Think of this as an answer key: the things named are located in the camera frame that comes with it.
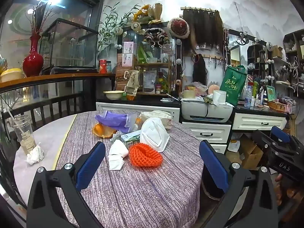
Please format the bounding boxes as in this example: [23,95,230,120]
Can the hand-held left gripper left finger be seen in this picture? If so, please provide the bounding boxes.
[27,142,106,228]

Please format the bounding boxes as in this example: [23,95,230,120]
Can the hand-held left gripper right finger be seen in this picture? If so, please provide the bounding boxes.
[199,140,279,228]

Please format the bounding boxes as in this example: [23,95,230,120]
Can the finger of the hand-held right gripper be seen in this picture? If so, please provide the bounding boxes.
[252,129,277,156]
[271,126,304,148]

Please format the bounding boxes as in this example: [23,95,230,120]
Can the white paper napkin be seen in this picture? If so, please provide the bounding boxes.
[108,139,130,171]

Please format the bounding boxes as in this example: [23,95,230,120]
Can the green drink carton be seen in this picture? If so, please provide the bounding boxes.
[120,131,141,150]

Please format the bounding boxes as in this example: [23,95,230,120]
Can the orange foam fruit net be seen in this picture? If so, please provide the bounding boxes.
[128,143,163,170]

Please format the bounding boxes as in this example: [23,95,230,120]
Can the white face mask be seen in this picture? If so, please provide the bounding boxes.
[139,117,170,153]

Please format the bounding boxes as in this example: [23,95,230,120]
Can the person's right hand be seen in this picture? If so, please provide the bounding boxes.
[274,173,304,211]

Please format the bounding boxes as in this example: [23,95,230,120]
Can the cardboard box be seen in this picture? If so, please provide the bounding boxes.
[238,134,264,171]

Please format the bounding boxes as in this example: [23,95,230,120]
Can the white drawer unit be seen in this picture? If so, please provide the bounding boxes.
[182,112,288,154]

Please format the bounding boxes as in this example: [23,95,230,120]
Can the orange peel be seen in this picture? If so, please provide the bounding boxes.
[92,123,117,139]

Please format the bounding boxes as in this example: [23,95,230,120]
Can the clear water bottle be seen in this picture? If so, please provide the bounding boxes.
[244,85,252,108]

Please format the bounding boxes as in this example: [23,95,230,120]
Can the white printer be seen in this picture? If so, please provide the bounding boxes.
[181,98,234,123]

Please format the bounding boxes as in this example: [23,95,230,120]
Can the crumpled white tissue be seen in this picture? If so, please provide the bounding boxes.
[26,142,45,165]

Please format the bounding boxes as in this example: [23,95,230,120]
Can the translucent packet with orange edge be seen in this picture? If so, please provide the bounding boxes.
[126,113,143,134]

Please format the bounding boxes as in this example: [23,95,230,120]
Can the white tissue pack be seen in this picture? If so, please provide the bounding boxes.
[212,90,227,105]

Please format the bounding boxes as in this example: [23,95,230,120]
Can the green tote bag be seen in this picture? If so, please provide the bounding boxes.
[218,65,248,107]

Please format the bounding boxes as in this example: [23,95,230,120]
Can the pink round sponge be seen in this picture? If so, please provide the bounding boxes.
[207,85,220,96]

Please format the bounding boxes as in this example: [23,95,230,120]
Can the cream basin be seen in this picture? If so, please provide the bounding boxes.
[103,90,125,100]

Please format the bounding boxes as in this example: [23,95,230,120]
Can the clear plastic drink cup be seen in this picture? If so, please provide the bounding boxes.
[11,115,37,155]

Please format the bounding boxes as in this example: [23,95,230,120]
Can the yellow round tin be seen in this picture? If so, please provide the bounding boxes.
[182,89,196,100]

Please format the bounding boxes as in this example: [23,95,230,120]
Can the white drawer cabinet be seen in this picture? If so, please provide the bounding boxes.
[95,102,181,123]

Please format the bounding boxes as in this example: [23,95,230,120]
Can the white drinking straw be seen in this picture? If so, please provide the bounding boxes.
[7,110,25,135]

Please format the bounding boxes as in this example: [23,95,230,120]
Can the beige cloth bag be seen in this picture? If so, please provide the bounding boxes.
[124,70,139,95]

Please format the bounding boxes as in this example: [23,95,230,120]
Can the wooden railing counter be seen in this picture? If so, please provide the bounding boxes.
[0,73,116,133]

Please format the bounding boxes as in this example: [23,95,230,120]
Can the black hair bundle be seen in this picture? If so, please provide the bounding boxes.
[192,54,207,85]

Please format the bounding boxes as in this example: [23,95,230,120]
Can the wooden shelf rack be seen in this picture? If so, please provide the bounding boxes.
[134,61,173,96]

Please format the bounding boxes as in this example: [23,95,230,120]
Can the red vase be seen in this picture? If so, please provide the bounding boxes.
[22,35,44,77]

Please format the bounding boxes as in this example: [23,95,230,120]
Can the yellow bowl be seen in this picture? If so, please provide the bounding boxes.
[0,68,25,83]

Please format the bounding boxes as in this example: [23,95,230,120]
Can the glass tank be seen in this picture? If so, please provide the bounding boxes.
[39,18,98,74]

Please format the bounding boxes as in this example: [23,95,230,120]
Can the hanging brown hair extensions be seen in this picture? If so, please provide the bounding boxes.
[182,8,224,54]

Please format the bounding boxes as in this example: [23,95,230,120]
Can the green leafy plant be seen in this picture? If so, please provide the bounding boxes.
[98,2,141,51]

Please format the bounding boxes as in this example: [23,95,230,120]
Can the red fur-trimmed hat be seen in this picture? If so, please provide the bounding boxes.
[167,17,191,39]

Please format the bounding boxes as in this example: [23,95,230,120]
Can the dried branches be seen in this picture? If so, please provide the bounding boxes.
[25,2,54,36]

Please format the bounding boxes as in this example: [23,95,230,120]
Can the yellow flower bouquet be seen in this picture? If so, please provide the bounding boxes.
[131,3,163,25]

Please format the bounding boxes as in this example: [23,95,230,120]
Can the green picture frame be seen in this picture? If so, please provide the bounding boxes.
[266,85,277,103]

